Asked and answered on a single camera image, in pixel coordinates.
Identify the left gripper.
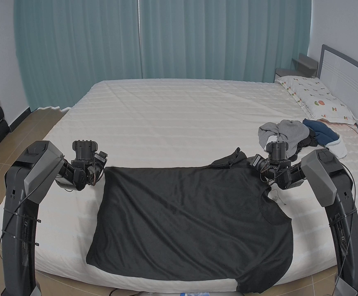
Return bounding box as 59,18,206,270
87,151,109,186

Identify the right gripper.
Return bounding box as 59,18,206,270
247,154,270,176

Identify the black T-shirt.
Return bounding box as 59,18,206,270
86,147,295,293

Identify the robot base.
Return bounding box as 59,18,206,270
148,291,236,296

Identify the pile of clothes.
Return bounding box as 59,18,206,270
257,118,348,163

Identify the bed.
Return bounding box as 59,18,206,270
0,44,358,294

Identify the white printed pillow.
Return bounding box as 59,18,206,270
275,75,358,125

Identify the grey bedside table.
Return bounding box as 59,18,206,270
275,53,318,79

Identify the blue-green curtain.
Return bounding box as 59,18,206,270
139,0,312,82
14,0,143,112

